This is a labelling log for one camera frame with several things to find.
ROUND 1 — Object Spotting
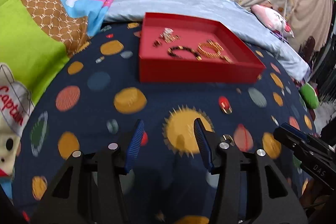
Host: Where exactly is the silver hoop ring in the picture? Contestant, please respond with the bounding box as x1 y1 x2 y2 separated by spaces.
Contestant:
221 134 236 147

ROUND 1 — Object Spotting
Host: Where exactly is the red stone ring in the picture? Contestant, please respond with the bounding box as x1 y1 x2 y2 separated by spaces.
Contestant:
218 95 233 114

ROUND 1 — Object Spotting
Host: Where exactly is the dark bead bracelet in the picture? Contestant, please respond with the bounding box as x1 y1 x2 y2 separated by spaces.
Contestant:
167 45 202 61

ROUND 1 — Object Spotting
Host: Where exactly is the gold chain bangle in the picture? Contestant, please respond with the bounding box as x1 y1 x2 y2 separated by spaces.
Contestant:
198 40 223 59

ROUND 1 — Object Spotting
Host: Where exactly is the white pearl bracelet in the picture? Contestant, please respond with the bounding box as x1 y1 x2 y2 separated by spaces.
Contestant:
159 27 176 42

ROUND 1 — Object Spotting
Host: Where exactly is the person's right hand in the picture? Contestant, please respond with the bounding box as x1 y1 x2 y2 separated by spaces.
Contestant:
299 178 330 207

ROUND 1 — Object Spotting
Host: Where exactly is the green plush cushion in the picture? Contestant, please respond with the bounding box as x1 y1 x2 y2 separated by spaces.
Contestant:
299 83 319 109

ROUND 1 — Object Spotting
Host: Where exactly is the pink white plush toy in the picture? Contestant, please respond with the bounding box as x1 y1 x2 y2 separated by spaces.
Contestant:
251 5 294 38

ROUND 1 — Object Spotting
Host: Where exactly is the red cardboard tray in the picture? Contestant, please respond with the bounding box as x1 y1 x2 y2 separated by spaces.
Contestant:
138 12 265 84

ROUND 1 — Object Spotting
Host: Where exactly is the light blue pillow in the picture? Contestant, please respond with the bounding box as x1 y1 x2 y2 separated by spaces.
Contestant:
104 0 310 81

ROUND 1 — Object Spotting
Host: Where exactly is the colourful monkey cartoon blanket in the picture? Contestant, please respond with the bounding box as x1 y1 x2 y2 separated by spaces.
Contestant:
1 0 113 197

